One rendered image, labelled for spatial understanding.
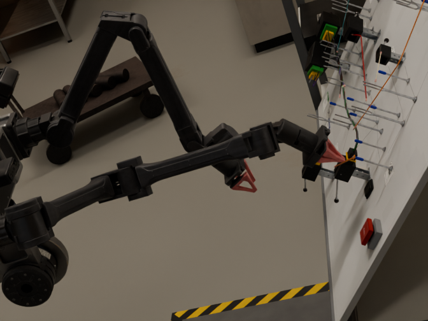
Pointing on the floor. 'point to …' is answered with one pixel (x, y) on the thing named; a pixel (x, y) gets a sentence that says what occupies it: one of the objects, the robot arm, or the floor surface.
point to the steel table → (33, 19)
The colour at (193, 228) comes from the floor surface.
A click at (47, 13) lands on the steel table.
